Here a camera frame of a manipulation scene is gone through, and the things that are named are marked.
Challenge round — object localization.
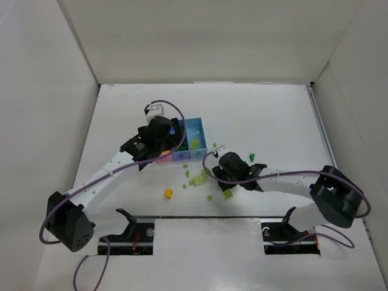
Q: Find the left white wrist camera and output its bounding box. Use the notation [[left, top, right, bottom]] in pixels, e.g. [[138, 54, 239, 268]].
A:
[[144, 103, 164, 124]]

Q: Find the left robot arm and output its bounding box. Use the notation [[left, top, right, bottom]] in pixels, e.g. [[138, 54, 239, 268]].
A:
[[42, 116, 187, 252]]

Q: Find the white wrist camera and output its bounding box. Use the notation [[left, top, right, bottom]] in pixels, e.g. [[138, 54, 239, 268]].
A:
[[144, 103, 164, 124], [213, 145, 227, 158]]

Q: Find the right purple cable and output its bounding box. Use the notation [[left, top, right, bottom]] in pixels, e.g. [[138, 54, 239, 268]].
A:
[[202, 153, 372, 249]]

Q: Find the light green square lego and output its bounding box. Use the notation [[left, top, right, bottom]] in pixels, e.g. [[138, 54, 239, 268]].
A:
[[190, 139, 201, 150]]

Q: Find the dark green lego plate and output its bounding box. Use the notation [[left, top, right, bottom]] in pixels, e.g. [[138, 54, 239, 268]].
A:
[[178, 126, 188, 152]]

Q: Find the lime rounded lego brick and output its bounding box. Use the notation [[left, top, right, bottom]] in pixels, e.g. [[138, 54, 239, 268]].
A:
[[189, 171, 209, 186]]

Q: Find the purple container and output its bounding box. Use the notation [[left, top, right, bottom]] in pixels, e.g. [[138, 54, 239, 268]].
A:
[[172, 118, 190, 161]]

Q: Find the light blue container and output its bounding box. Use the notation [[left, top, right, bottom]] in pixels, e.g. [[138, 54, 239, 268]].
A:
[[186, 118, 207, 159]]

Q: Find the purple cable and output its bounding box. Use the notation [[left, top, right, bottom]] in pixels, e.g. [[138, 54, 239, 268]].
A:
[[39, 99, 186, 291], [202, 153, 372, 249]]

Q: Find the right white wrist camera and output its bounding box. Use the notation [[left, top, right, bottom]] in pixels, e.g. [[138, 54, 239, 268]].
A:
[[213, 145, 227, 158]]

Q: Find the small yellow lego brick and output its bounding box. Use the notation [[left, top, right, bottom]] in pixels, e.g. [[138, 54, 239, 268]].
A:
[[164, 189, 173, 199]]

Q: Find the lime 2x2 lego brick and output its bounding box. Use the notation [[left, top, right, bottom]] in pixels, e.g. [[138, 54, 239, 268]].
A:
[[222, 189, 233, 200]]

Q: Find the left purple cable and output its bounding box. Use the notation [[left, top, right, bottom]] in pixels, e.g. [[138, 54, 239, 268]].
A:
[[39, 99, 186, 291]]

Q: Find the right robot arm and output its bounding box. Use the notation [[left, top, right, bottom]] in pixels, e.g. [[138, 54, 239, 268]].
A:
[[211, 147, 364, 232]]

